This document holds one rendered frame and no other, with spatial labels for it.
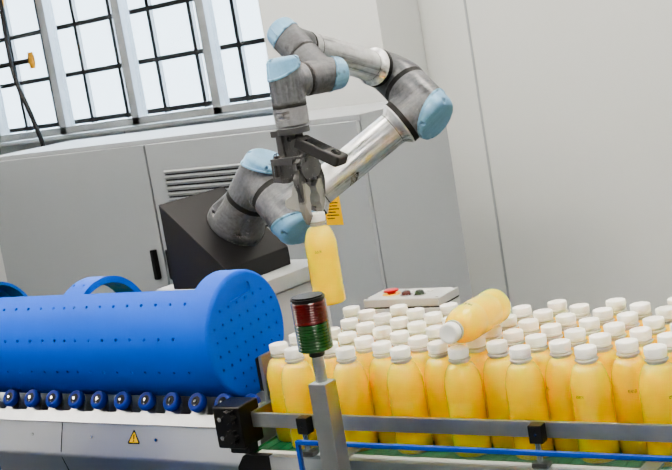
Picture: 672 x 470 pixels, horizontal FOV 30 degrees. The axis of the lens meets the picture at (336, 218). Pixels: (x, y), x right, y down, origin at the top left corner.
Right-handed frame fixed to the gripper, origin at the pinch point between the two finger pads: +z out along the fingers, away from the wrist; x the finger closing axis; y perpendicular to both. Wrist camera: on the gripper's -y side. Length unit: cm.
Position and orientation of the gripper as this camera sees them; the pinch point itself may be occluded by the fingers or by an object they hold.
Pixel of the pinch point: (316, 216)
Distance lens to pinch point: 274.7
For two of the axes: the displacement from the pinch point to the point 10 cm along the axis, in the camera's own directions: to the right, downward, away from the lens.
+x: -5.3, 2.1, -8.2
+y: -8.3, 0.6, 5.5
